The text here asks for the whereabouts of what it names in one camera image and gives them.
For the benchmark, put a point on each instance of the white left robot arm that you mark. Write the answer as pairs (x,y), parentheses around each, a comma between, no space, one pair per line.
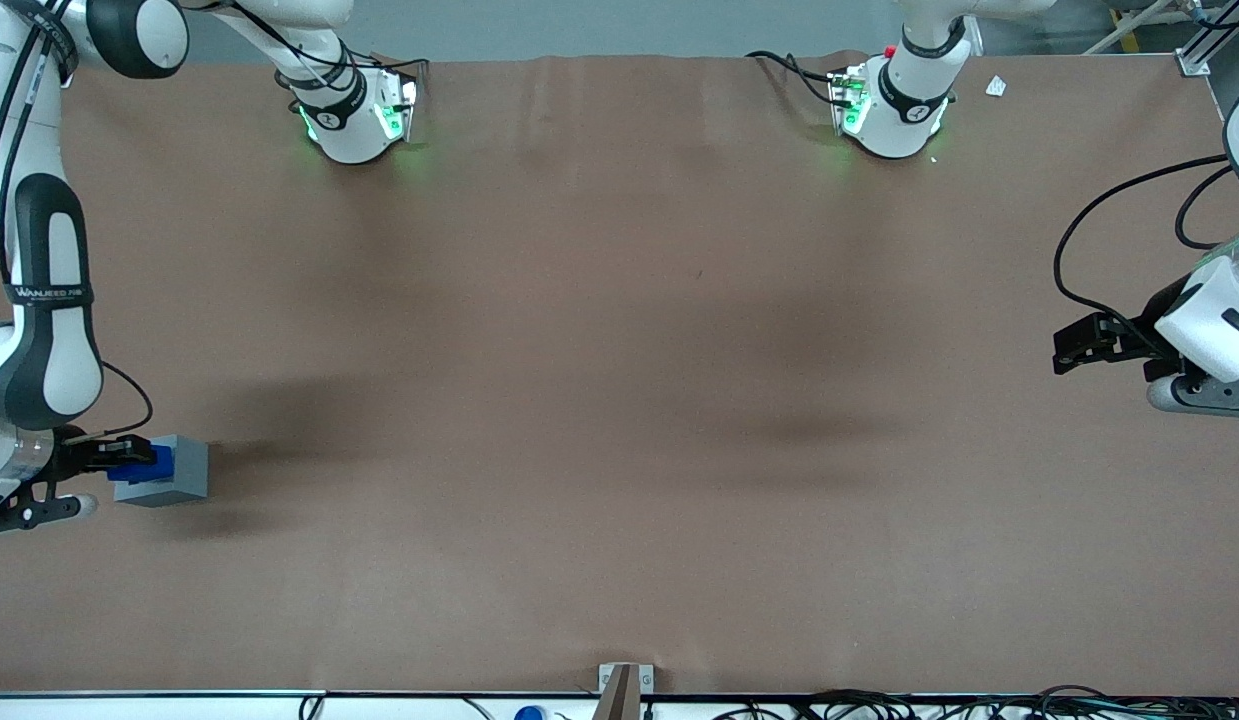
(894,120)

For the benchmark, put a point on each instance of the gray square base block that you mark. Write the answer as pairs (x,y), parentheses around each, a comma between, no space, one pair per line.
(184,470)

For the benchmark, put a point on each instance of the blue plastic part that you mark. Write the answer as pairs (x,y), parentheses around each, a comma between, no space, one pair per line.
(144,473)

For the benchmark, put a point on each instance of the blue round cap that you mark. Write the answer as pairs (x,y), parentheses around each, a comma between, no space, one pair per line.
(529,714)

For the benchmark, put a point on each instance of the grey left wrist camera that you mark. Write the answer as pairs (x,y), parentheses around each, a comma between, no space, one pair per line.
(1194,397)

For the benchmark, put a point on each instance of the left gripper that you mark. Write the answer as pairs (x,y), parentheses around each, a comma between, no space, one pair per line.
(1155,327)

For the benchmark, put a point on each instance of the aluminium frame profile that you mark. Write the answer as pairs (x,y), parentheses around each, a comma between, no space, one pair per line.
(1204,45)

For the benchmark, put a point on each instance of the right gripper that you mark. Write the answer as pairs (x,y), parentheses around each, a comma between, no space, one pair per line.
(75,456)

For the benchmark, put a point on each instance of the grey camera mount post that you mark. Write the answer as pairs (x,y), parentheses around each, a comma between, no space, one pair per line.
(624,692)

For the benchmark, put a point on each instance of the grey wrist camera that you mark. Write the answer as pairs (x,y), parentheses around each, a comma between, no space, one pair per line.
(1194,397)
(39,512)

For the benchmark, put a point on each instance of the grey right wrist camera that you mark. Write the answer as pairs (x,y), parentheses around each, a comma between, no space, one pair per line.
(39,512)

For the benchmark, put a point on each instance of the brown table cover sheet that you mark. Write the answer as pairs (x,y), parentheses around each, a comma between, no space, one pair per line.
(619,400)

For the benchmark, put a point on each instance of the white paper scrap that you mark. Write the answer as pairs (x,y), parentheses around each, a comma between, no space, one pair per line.
(996,86)

